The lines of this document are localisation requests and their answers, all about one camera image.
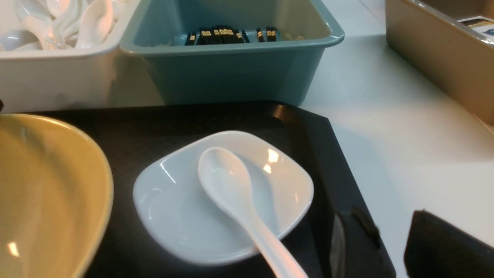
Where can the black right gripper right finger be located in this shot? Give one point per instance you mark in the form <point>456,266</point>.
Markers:
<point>438,249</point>

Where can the yellow noodle bowl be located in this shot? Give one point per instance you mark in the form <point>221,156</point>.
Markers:
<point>56,198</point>

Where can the white square saucer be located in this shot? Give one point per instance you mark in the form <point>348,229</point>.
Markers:
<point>182,219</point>

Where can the white ceramic soup spoon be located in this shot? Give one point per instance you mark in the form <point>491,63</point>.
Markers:
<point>226,180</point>

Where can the white spoon bin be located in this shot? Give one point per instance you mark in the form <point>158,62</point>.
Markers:
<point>38,80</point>

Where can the pile of white spoons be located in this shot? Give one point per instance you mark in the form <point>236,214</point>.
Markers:
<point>62,24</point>

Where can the black plastic tray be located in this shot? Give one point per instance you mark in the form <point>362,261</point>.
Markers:
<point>336,238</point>

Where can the blue chopstick bin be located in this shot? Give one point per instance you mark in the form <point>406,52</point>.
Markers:
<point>280,71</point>

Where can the beige plastic bin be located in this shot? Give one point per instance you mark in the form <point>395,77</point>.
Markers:
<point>458,59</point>

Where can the bundle of black chopsticks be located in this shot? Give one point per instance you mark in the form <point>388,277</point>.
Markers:
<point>221,34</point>

